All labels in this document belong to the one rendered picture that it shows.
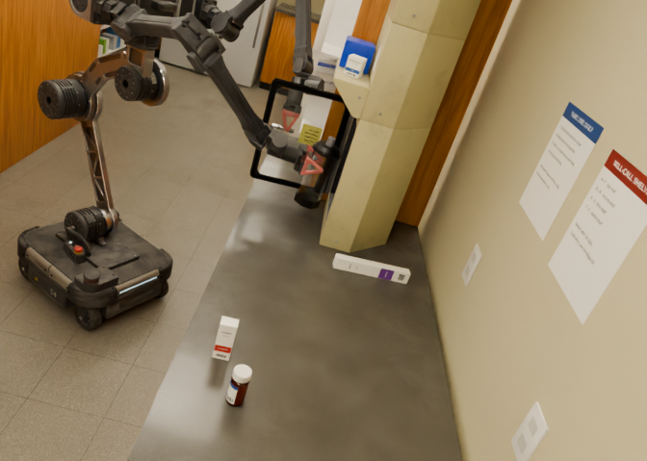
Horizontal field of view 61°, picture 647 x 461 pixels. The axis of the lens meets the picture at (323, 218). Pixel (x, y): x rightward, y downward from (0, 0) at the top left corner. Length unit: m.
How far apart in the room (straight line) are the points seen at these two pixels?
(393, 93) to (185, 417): 1.08
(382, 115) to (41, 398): 1.72
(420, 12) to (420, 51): 0.11
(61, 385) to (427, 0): 2.01
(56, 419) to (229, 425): 1.31
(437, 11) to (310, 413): 1.14
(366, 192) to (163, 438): 1.01
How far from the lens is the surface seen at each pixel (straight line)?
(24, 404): 2.53
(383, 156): 1.79
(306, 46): 2.16
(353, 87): 1.72
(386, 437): 1.35
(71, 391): 2.56
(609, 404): 1.02
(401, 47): 1.70
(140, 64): 2.41
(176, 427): 1.23
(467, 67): 2.12
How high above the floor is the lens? 1.88
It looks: 27 degrees down
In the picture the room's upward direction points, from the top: 18 degrees clockwise
